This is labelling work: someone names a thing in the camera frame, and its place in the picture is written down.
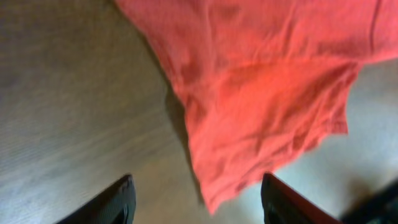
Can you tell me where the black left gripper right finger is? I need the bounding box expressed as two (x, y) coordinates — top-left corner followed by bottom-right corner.
(261, 173), (341, 224)

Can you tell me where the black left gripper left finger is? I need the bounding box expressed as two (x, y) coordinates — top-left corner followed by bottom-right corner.
(57, 174), (136, 224)

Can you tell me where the red printed t-shirt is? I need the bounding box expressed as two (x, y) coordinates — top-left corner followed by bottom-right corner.
(116, 0), (397, 213)

